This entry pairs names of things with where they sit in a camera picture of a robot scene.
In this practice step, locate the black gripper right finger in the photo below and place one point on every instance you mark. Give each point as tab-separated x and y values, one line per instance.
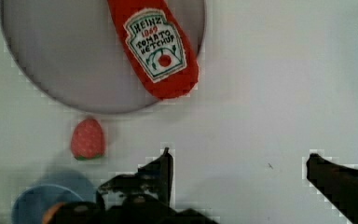
337	183

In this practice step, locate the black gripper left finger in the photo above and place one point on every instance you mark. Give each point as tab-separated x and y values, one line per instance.
140	198

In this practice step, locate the red knitted ketchup bottle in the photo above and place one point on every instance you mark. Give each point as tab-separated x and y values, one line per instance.
156	46

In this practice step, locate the grey round plate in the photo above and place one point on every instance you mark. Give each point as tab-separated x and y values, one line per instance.
69	49

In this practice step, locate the red knitted strawberry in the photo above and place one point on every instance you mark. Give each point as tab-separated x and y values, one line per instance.
88	142

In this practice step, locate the orange ball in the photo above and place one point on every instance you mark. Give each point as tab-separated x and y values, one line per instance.
51	212

